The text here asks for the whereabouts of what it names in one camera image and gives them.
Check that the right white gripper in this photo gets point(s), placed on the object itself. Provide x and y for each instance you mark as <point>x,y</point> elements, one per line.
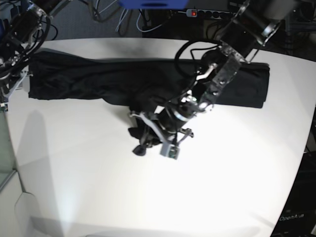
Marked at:
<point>9,84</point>

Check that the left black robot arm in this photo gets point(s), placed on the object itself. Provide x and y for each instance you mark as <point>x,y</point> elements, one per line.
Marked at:
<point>250,28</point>

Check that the dark navy long-sleeve shirt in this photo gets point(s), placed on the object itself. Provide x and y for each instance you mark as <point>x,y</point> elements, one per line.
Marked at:
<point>139,85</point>

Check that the blue plastic box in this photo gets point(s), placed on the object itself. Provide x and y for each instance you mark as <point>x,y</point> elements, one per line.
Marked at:
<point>153,4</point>

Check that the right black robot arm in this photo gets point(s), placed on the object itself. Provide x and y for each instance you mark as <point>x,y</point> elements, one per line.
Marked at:
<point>26,33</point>

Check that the black OpenArm control box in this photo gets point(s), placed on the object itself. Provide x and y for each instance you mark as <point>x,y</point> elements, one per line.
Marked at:
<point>298,218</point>

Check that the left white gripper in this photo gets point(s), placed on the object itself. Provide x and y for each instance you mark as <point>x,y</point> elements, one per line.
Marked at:
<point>162,128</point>

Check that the white power strip red switch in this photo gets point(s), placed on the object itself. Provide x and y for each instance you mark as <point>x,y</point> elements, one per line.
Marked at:
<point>208,14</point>

